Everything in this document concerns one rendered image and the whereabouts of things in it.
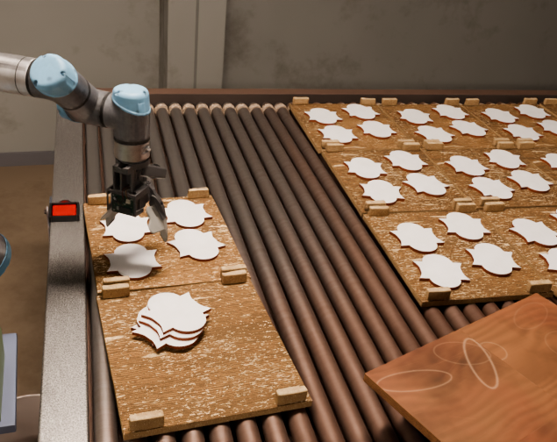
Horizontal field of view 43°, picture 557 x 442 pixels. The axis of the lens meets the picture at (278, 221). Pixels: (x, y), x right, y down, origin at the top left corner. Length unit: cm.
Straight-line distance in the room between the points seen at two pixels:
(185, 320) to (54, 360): 26
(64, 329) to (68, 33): 270
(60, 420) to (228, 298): 46
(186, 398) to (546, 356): 68
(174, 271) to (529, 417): 83
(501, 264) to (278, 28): 268
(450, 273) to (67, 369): 92
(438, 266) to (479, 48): 319
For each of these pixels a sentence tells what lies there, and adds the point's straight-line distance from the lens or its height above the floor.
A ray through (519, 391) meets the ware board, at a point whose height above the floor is 104.
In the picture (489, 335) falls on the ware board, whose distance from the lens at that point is 146.
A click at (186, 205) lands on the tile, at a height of 94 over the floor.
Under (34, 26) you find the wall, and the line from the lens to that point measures 407.
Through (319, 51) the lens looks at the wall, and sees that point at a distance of 439.
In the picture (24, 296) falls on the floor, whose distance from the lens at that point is 323.
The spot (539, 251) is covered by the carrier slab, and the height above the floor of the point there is 94.
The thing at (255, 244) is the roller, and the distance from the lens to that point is 183.
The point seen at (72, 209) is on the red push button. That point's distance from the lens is 195.
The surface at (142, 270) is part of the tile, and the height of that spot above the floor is 94.
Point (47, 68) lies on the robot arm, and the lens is 142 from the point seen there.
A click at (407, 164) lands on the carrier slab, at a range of 232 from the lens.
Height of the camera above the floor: 188
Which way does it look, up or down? 30 degrees down
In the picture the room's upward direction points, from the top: 6 degrees clockwise
